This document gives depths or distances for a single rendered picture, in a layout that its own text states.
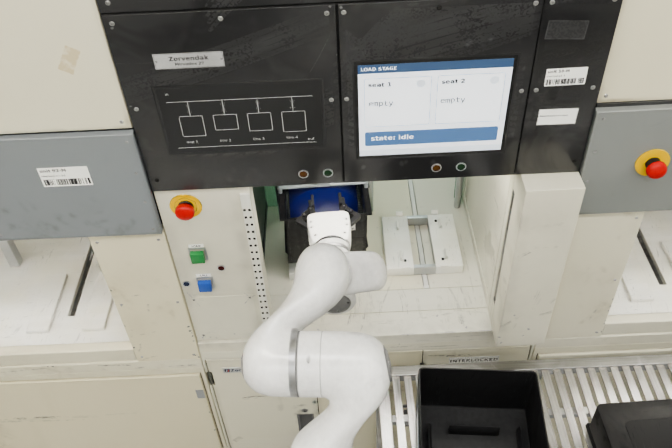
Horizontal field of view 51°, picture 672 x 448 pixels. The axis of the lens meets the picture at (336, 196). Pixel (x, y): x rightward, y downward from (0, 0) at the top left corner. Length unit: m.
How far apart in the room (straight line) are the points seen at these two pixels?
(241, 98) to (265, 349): 0.48
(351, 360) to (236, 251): 0.62
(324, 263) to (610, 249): 0.81
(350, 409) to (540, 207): 0.63
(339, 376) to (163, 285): 0.74
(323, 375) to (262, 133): 0.52
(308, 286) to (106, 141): 0.53
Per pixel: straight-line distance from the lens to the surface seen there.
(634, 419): 1.83
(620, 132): 1.48
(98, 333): 2.01
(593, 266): 1.76
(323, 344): 1.07
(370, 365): 1.07
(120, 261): 1.67
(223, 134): 1.38
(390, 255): 1.98
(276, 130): 1.36
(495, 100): 1.36
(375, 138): 1.38
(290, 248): 1.87
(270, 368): 1.07
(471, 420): 1.85
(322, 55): 1.27
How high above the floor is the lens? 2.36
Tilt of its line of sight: 43 degrees down
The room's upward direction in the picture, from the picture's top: 3 degrees counter-clockwise
